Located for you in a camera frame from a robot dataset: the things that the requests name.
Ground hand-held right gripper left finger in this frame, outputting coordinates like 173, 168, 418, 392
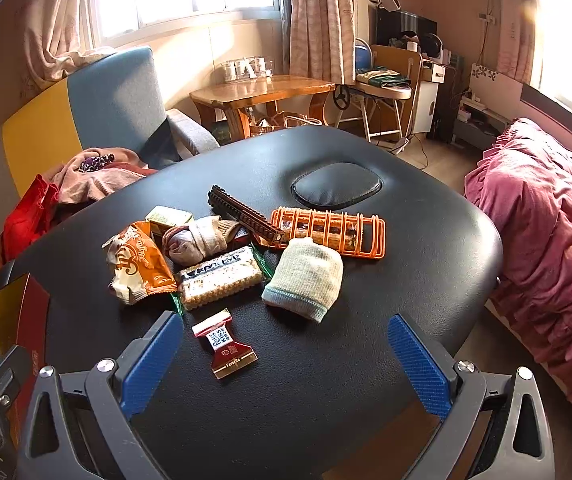
18, 310, 185, 480

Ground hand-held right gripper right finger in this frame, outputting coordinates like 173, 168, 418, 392
387, 313, 556, 480

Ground red tin box gold inside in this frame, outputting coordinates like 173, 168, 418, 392
0, 274, 50, 451

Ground red white chocolate packet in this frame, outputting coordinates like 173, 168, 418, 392
192, 308, 259, 380

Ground orange snack packet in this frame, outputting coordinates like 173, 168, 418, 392
102, 220, 179, 307

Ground clear biscuit packet green ends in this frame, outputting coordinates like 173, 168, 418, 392
286, 215, 367, 252
170, 245, 273, 313

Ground beige pink sock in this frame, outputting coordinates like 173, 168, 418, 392
162, 215, 239, 263

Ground orange plastic rack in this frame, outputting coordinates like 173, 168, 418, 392
268, 206, 387, 261

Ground small green gold box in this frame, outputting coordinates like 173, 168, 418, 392
145, 205, 194, 238

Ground cream knitted sock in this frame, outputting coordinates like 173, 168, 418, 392
262, 236, 344, 323

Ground red cloth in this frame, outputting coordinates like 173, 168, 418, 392
3, 175, 61, 261

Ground pink cloth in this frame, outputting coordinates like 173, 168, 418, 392
48, 147, 159, 211

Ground rust brown cloth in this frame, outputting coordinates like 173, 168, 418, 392
116, 162, 159, 177

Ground pink bed blanket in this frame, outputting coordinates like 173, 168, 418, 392
463, 117, 572, 436

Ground black round cushion plug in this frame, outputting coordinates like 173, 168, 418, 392
291, 162, 383, 211

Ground purple patterned cloth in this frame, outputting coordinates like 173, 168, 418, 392
78, 154, 116, 173

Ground white low shelf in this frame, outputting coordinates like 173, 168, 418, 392
453, 95, 512, 148

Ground blue yellow grey armchair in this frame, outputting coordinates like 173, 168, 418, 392
0, 45, 221, 261

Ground white cabinet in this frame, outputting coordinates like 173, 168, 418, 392
413, 57, 449, 136

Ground woven basket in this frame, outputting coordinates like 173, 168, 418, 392
251, 112, 321, 136

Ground folded green cloth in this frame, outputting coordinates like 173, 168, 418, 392
356, 66, 411, 91

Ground black bed headboard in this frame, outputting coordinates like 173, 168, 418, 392
520, 82, 572, 161

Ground wooden side table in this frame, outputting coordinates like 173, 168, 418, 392
190, 75, 337, 141

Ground clear organiser with jars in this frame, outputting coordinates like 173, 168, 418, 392
222, 57, 274, 83

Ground black monitor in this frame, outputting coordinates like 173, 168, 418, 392
376, 7, 438, 43

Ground beige patterned curtain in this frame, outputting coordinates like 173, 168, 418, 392
288, 0, 357, 86
496, 0, 542, 81
20, 0, 99, 91

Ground wooden back chair white frame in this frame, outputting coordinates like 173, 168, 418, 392
336, 45, 424, 143

